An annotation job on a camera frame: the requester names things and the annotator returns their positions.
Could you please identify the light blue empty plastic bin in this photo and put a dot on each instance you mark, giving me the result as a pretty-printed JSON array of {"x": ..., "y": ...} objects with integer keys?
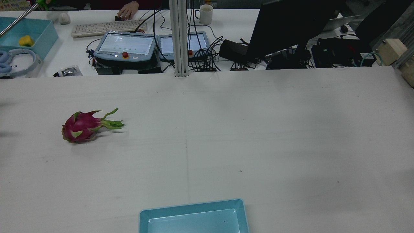
[{"x": 194, "y": 220}]

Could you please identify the white rounded object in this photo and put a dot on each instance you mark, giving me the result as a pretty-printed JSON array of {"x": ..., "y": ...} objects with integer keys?
[{"x": 64, "y": 18}]

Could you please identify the metal rod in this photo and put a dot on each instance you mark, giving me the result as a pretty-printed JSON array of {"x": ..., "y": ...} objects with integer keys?
[{"x": 16, "y": 22}]

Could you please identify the black monitor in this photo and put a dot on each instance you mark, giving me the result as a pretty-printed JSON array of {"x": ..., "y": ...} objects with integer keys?
[{"x": 284, "y": 26}]

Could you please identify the clear plastic bag with parts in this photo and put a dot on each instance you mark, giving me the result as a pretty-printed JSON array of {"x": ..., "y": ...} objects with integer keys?
[{"x": 68, "y": 71}]

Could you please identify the black power adapter box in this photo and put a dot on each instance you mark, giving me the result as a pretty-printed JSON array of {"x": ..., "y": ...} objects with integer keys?
[{"x": 233, "y": 50}]

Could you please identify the silver laptop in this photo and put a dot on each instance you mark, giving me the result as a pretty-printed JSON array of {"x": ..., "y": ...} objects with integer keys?
[{"x": 339, "y": 22}]

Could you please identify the teal storage bin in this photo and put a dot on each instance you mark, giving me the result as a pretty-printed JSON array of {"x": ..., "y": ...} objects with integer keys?
[{"x": 42, "y": 32}]

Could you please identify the beige keyboard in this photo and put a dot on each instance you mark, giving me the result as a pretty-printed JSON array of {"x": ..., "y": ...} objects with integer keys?
[{"x": 106, "y": 27}]

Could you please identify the white mug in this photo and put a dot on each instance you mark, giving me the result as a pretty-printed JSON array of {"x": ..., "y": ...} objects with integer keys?
[{"x": 206, "y": 14}]

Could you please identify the colourful printed box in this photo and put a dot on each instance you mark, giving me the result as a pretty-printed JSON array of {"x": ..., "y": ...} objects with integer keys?
[{"x": 13, "y": 5}]

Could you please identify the dark ribbed box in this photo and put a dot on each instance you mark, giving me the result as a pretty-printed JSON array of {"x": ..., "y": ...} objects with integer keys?
[{"x": 110, "y": 68}]

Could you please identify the aluminium profile post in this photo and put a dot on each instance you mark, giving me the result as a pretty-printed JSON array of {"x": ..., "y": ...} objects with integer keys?
[{"x": 179, "y": 38}]

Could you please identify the pale wooden board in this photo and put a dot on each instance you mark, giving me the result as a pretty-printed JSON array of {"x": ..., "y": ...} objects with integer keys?
[{"x": 409, "y": 74}]

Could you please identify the green toy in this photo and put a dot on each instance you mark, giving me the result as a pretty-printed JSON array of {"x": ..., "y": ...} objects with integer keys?
[{"x": 42, "y": 4}]

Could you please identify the pink dragon fruit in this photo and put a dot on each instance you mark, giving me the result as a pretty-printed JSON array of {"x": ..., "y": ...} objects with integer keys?
[{"x": 82, "y": 126}]

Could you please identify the grey teach pendant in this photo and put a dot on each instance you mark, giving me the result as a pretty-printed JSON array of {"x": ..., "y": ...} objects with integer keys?
[
  {"x": 126, "y": 45},
  {"x": 197, "y": 42}
]

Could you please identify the wooden block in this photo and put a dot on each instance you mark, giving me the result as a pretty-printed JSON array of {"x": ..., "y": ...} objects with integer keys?
[{"x": 389, "y": 50}]

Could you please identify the black mini computer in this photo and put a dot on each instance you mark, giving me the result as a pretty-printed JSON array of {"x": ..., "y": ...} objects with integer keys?
[{"x": 336, "y": 51}]

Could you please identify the yellow toy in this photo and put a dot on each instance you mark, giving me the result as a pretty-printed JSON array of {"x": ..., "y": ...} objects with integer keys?
[{"x": 26, "y": 41}]

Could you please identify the small black mouse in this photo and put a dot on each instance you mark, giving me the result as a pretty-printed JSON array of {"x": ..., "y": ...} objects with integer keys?
[{"x": 117, "y": 18}]

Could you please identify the aluminium frame profile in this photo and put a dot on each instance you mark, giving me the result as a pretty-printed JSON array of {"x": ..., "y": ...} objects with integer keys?
[{"x": 404, "y": 60}]

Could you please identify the blue headphones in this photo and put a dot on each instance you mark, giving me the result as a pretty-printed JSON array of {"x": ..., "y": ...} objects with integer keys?
[{"x": 4, "y": 57}]

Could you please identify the black computer mouse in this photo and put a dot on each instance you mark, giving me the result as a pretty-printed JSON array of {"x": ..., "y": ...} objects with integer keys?
[{"x": 344, "y": 28}]

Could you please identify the person's bare hand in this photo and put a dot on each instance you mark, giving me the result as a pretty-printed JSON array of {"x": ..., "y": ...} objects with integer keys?
[{"x": 127, "y": 11}]

